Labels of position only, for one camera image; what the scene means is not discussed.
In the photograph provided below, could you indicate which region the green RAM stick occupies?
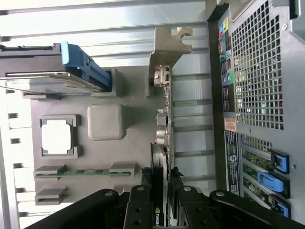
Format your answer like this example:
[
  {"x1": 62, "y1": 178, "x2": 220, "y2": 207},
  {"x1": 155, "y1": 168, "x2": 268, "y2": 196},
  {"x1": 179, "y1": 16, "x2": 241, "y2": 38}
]
[{"x1": 35, "y1": 168, "x2": 132, "y2": 178}]

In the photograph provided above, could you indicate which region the grey parts rack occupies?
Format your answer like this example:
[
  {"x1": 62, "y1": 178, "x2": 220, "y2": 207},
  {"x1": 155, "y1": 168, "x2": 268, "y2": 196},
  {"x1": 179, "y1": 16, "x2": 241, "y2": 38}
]
[{"x1": 20, "y1": 66, "x2": 173, "y2": 208}]

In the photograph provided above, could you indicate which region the blue slot retention clip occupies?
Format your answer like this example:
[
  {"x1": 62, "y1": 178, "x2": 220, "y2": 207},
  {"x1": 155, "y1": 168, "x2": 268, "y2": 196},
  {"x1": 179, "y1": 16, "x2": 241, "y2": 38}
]
[
  {"x1": 269, "y1": 193, "x2": 292, "y2": 218},
  {"x1": 271, "y1": 149, "x2": 290, "y2": 173},
  {"x1": 257, "y1": 171, "x2": 290, "y2": 198}
]

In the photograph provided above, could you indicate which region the silver CPU chip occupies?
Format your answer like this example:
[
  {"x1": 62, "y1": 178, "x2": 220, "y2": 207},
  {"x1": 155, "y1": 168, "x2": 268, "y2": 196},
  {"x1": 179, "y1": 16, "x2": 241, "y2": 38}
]
[{"x1": 41, "y1": 119, "x2": 73, "y2": 155}]

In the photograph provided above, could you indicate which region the open grey PC case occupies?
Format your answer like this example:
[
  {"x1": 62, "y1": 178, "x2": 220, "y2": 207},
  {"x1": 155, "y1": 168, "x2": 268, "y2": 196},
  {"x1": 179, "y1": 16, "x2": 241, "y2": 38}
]
[{"x1": 206, "y1": 0, "x2": 305, "y2": 223}]

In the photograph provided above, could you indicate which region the hard disk in blue caddy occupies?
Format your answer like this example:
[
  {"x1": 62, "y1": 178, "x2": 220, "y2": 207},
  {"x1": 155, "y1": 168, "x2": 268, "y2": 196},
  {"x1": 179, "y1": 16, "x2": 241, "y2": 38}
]
[{"x1": 0, "y1": 40, "x2": 112, "y2": 95}]

